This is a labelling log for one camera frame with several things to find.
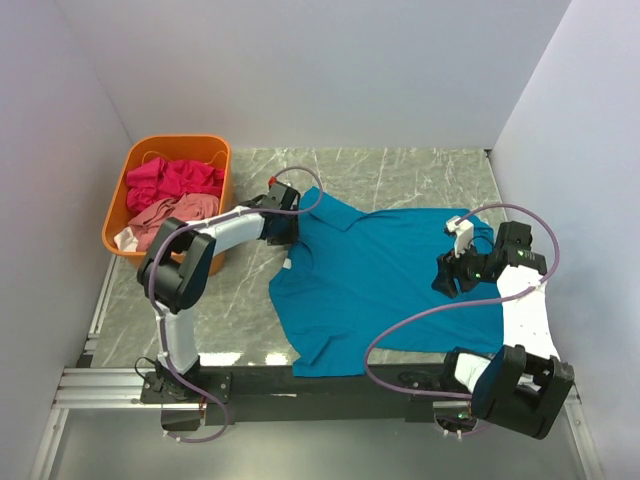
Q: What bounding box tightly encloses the blue t shirt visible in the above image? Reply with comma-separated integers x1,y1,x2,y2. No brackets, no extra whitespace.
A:
268,186,506,379

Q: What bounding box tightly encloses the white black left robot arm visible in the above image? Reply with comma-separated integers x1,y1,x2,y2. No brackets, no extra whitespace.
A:
137,179,301,402

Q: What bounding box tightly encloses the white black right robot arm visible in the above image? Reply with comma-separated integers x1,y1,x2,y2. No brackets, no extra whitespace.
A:
432,217,574,439

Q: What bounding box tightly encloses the orange plastic laundry basket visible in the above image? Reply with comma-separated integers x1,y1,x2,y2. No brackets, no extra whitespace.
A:
102,134,235,267

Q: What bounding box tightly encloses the magenta t shirt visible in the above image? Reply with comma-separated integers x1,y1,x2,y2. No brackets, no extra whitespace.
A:
125,156,225,213

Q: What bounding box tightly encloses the dusty pink t shirt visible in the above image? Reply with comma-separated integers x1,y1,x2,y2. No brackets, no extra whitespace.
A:
128,193,220,252

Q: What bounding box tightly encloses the white cloth in basket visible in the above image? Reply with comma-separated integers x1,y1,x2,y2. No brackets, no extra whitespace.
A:
114,226,139,253

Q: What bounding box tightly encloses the black base crossbeam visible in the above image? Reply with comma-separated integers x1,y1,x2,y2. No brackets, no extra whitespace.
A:
140,366,470,432

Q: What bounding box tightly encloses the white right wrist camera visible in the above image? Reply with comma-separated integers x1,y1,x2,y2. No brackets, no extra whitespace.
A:
445,216,474,258

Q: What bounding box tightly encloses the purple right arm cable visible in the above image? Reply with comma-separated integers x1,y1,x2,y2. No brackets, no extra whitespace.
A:
363,203,562,436

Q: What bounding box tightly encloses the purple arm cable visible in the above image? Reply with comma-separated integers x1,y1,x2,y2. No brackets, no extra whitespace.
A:
144,166,324,444
363,203,562,436

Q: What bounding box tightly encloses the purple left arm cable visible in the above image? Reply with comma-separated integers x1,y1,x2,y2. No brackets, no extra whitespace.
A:
144,166,324,444

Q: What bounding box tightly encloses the aluminium frame rail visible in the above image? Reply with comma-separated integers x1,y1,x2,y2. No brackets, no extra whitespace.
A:
31,247,604,479

